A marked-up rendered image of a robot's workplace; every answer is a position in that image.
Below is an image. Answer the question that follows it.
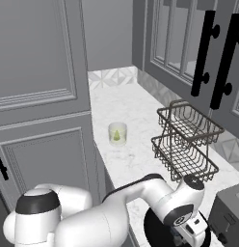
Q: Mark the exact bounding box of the grey fridge door, small panel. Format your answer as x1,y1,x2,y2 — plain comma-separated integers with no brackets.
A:
0,111,107,213

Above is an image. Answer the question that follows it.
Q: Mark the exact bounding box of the dark two-tier wire stand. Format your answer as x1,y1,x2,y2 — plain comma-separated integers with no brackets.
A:
150,98,226,184

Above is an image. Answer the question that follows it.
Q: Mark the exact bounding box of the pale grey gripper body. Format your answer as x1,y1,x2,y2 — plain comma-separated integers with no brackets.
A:
181,229,209,247

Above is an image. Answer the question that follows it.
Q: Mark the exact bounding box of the glass of lemonade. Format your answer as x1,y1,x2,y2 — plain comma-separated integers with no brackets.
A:
107,122,128,148

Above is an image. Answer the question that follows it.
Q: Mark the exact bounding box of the grey toaster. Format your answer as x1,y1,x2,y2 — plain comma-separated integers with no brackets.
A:
209,182,239,247

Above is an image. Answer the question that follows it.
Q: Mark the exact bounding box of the black cupboard door handle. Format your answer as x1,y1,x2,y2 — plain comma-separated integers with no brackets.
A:
190,10,222,97
209,13,239,111

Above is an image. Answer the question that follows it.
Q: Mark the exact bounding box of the black fridge door handle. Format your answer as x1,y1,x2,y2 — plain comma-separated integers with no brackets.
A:
0,149,10,181

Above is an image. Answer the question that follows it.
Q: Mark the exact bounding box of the grey glass-fronted cupboard door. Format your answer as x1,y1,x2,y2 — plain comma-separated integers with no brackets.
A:
210,0,239,143
143,0,222,112

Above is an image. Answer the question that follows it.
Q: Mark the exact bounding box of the grey fridge door, large panel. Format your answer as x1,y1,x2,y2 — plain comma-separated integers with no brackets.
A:
0,0,93,132

